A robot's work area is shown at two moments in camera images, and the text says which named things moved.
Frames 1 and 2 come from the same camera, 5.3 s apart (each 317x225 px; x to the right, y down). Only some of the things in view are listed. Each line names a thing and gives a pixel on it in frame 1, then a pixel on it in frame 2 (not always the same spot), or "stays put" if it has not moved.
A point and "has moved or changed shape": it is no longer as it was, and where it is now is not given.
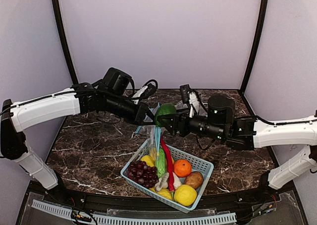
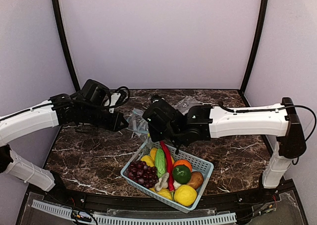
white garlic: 163,182 stays put
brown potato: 195,179 stays put
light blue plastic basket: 202,165 stays put
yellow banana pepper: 149,160 stays put
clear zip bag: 154,133 has moved or changed shape
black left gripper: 142,113 → 112,120
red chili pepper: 169,159 stays put
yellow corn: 163,193 stays put
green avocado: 166,108 has moved or changed shape
